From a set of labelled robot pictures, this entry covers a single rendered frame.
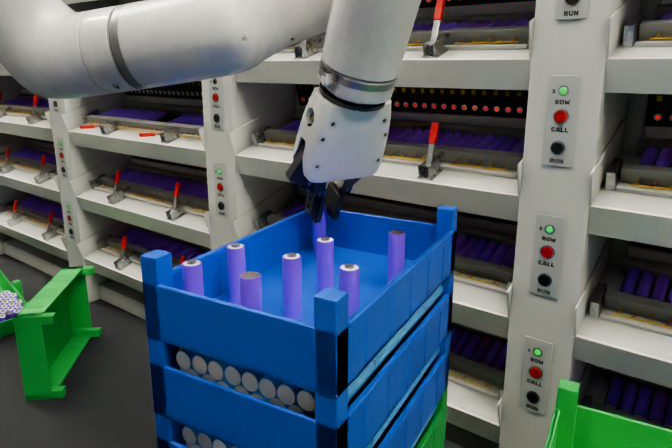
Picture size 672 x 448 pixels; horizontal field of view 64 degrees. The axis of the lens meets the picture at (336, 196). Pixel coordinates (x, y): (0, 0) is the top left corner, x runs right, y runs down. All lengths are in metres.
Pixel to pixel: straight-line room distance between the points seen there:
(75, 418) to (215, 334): 0.89
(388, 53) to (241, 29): 0.15
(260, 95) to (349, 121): 0.64
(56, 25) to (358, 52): 0.32
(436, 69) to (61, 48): 0.52
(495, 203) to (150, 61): 0.53
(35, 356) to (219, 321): 0.95
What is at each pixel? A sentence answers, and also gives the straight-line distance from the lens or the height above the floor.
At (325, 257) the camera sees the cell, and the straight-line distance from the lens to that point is 0.56.
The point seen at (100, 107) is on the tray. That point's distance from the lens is 1.78.
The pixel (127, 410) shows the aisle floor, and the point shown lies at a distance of 1.32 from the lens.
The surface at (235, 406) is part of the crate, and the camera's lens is 0.50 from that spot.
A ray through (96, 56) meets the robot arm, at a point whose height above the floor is 0.73.
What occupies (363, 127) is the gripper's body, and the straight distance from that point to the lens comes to 0.59.
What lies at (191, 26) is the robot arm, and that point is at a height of 0.76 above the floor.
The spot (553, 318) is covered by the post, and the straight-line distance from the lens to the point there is 0.87.
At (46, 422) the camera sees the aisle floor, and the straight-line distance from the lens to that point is 1.35.
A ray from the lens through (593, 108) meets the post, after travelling 0.79.
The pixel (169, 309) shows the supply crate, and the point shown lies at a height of 0.51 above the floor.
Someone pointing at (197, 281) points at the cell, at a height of 0.53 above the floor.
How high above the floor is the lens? 0.72
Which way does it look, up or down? 14 degrees down
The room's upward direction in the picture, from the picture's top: straight up
